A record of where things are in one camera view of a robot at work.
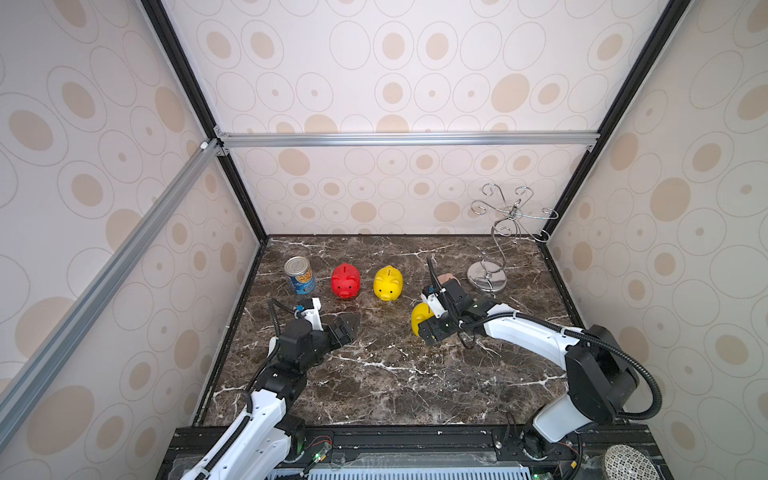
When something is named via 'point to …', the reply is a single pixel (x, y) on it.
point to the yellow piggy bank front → (421, 313)
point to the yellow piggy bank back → (388, 283)
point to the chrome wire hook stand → (489, 275)
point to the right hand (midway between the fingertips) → (442, 323)
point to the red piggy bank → (346, 280)
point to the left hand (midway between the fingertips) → (359, 321)
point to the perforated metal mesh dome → (624, 462)
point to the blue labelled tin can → (300, 270)
